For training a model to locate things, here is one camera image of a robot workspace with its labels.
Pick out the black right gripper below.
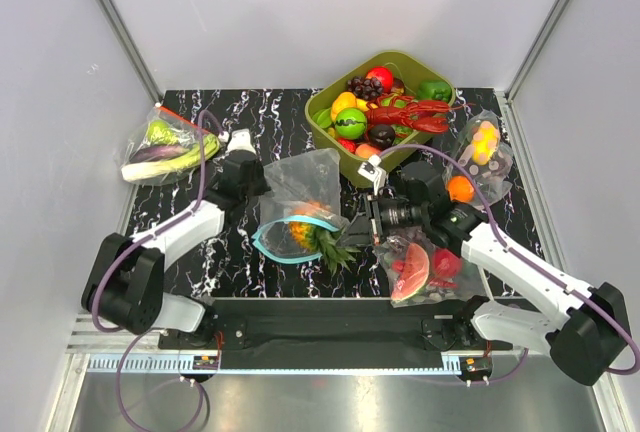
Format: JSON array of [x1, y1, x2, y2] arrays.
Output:
[[337, 192, 428, 250]]

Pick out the orange netted fake fruit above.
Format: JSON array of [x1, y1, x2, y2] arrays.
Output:
[[288, 201, 357, 275]]

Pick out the blue zip top bag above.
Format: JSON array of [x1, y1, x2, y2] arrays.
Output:
[[252, 148, 347, 264]]

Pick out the dark brown fake fruit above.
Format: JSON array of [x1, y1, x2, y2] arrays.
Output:
[[367, 124, 396, 150]]

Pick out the green fake melon ball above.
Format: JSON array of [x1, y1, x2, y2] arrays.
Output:
[[334, 108, 368, 140]]

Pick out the yellow-orange fake fruit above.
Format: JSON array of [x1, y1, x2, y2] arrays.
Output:
[[330, 91, 357, 122]]

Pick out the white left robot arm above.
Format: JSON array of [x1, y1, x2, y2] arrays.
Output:
[[81, 150, 268, 348]]

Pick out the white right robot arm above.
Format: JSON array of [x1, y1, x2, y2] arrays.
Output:
[[341, 158, 639, 386]]

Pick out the fake watermelon slice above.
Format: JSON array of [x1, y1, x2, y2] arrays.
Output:
[[391, 243, 430, 303]]

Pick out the bag with watermelon slice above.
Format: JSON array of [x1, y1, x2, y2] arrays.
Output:
[[374, 228, 488, 308]]

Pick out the fake peach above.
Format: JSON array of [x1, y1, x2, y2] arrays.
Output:
[[355, 143, 380, 160]]

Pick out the bag with fake vegetables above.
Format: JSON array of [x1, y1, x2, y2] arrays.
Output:
[[119, 104, 230, 186]]

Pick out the red fake pomegranate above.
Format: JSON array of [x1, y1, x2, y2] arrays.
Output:
[[433, 248, 463, 279]]

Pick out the fake orange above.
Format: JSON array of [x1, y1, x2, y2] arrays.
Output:
[[446, 176, 475, 203]]

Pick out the red fake lobster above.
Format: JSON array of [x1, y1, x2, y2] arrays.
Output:
[[364, 96, 460, 134]]

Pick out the dark purple fake grapes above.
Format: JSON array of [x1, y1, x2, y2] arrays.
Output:
[[346, 76, 385, 101]]

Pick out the bag with corn and orange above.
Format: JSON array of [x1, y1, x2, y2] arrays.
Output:
[[443, 110, 514, 210]]

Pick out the green fake bell pepper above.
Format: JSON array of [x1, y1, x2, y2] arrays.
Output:
[[416, 80, 453, 103]]

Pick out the red fake apple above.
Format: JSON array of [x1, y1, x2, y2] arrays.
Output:
[[365, 66, 394, 93]]

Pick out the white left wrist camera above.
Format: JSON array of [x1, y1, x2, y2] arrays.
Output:
[[227, 129, 257, 155]]

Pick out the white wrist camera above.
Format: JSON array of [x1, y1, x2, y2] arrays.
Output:
[[227, 129, 257, 155], [358, 155, 387, 196]]

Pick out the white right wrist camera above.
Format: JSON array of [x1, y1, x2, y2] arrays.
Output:
[[358, 155, 387, 196]]

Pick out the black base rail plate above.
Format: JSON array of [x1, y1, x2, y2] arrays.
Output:
[[158, 298, 523, 374]]

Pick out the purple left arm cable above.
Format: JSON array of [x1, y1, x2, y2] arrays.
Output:
[[92, 109, 231, 432]]

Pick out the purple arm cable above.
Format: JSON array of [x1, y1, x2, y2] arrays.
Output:
[[377, 143, 640, 386], [92, 109, 231, 432]]

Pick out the white slotted cable duct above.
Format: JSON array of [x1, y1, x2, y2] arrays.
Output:
[[88, 353, 462, 376]]

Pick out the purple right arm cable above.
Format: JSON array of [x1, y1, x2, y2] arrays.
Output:
[[377, 143, 640, 386]]

